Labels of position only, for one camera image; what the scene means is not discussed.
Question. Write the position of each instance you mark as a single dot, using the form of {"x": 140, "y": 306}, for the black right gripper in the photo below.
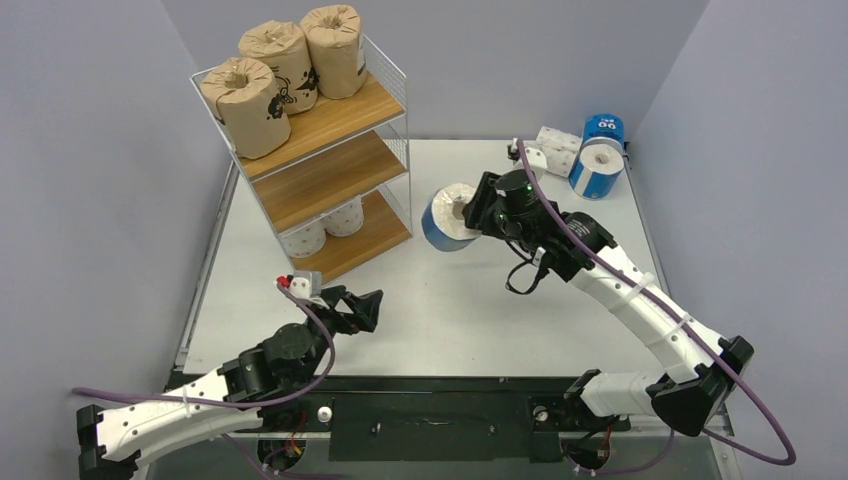
{"x": 482, "y": 206}

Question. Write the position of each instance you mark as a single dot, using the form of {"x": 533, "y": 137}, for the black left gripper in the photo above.
{"x": 364, "y": 310}

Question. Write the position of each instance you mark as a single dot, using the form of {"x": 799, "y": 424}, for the blue toilet roll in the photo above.
{"x": 443, "y": 222}

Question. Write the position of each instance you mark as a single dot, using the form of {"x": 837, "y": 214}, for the white red-dotted toilet roll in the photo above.
{"x": 304, "y": 242}
{"x": 346, "y": 220}

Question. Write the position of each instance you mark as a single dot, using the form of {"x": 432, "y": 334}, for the white wire wooden shelf rack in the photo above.
{"x": 352, "y": 151}

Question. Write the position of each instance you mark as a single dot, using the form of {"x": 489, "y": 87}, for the brown roll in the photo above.
{"x": 336, "y": 45}
{"x": 283, "y": 47}
{"x": 243, "y": 97}

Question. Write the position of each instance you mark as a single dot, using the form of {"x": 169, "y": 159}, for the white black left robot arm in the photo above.
{"x": 241, "y": 394}

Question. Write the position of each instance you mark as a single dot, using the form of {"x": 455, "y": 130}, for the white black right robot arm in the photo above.
{"x": 699, "y": 366}

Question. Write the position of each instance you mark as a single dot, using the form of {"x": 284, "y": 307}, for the white floral tissue pack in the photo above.
{"x": 560, "y": 149}

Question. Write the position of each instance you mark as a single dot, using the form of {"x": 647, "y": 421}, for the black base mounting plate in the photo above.
{"x": 393, "y": 418}

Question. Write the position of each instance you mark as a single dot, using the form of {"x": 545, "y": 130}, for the blue white wrapped roll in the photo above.
{"x": 595, "y": 171}

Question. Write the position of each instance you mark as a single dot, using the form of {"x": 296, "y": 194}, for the blue cartoon-face roll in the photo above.
{"x": 606, "y": 129}

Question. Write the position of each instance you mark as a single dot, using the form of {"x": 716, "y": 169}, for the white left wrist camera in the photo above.
{"x": 303, "y": 285}

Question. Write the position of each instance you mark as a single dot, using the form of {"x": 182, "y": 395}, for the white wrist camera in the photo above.
{"x": 521, "y": 154}
{"x": 303, "y": 285}

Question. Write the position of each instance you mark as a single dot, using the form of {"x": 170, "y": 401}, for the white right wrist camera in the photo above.
{"x": 521, "y": 154}

